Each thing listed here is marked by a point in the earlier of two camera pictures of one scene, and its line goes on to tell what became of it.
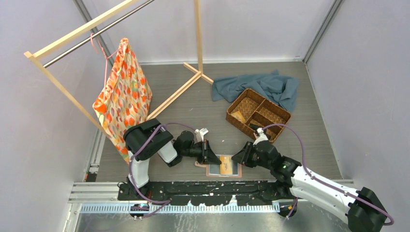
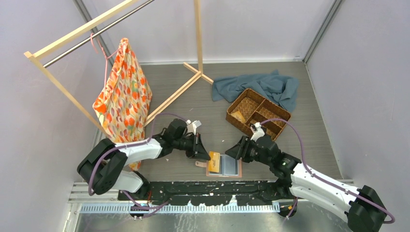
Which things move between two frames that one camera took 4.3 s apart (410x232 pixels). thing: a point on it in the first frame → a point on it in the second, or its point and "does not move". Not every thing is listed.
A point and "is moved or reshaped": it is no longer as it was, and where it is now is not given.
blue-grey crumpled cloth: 282,90 does not move
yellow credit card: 226,165 is moved or reshaped
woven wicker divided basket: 256,108 does not move
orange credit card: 238,116 does not move
